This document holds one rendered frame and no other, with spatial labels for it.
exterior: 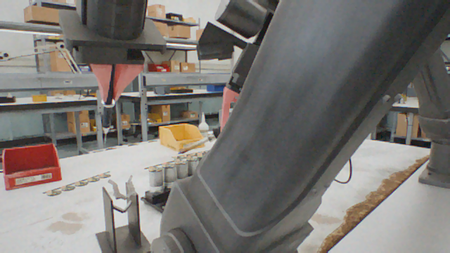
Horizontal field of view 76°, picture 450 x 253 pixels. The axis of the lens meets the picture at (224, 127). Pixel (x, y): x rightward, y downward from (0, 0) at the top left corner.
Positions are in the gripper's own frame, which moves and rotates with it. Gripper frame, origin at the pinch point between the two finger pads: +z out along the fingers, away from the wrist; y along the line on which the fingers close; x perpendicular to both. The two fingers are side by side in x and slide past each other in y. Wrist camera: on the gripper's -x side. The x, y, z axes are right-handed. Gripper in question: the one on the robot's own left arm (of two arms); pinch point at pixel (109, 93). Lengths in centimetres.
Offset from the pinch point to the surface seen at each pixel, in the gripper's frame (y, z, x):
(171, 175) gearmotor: -11.0, 16.8, 2.7
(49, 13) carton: -8, 94, -228
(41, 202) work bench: 9.0, 27.4, -4.5
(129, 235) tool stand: -1.0, 15.6, 12.2
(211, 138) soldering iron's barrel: -16.0, 7.5, 3.4
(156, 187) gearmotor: -8.0, 17.7, 4.1
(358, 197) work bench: -40.6, 10.6, 20.2
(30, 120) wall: 18, 303, -334
